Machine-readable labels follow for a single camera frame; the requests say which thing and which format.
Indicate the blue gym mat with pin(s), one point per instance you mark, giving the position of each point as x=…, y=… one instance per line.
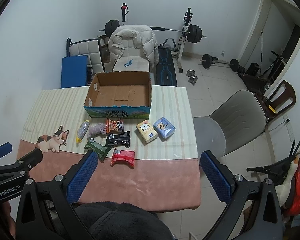
x=74, y=71

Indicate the white padded folding chair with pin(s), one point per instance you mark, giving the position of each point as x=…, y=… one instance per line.
x=89, y=48

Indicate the black fleece sleeve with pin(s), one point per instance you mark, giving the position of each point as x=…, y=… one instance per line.
x=111, y=220

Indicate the black snack packet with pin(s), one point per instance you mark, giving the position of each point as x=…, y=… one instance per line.
x=121, y=139

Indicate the grey shell chair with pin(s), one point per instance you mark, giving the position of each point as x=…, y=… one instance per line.
x=235, y=123

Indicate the blue tissue pack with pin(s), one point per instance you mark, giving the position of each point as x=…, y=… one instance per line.
x=164, y=128

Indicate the red snack packet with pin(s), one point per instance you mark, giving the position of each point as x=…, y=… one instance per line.
x=126, y=157

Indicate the beige chair with jacket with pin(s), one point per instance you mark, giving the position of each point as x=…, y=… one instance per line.
x=131, y=57

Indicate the chrome dumbbell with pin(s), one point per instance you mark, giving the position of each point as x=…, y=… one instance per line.
x=190, y=73

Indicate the lavender cloth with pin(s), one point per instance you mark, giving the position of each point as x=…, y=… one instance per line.
x=98, y=129

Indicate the green snack packet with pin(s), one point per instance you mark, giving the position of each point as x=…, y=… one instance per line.
x=102, y=151

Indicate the barbell on floor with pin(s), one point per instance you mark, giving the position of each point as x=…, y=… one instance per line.
x=207, y=61

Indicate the brown wooden chair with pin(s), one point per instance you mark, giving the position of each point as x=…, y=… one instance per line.
x=282, y=100

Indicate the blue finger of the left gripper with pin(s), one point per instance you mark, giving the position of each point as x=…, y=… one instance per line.
x=30, y=160
x=5, y=149

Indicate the yellow tissue pack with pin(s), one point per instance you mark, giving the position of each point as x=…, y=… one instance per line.
x=146, y=132

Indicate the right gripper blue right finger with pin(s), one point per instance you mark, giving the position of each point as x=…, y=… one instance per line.
x=219, y=176

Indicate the black weight bench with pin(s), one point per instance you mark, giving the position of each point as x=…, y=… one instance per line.
x=165, y=70

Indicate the small blue item on seat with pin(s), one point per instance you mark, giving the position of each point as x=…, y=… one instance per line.
x=128, y=63

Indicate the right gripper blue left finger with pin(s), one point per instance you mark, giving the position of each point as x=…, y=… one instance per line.
x=79, y=175

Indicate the open cardboard box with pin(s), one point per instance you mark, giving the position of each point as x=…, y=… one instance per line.
x=125, y=94

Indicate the white goose plush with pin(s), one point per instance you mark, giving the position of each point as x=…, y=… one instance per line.
x=285, y=191

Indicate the orange snack packet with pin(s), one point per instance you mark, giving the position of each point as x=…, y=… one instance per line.
x=114, y=126

